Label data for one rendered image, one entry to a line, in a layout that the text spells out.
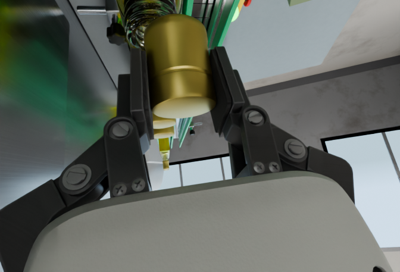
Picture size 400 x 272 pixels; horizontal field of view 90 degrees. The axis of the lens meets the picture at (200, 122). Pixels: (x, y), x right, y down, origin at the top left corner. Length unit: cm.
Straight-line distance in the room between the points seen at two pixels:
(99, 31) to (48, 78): 28
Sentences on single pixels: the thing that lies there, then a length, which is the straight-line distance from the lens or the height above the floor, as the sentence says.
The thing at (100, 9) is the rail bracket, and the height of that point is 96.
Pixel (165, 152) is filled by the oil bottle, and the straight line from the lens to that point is 112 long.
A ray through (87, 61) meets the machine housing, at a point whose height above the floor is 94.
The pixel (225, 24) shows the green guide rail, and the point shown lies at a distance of 40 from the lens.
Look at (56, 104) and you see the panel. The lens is 29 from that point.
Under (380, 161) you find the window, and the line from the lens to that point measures 348.
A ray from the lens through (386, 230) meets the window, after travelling 353.
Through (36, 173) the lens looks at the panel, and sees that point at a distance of 25.
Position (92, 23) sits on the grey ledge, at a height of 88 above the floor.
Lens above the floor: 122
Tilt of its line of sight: 15 degrees down
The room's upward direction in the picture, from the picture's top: 172 degrees clockwise
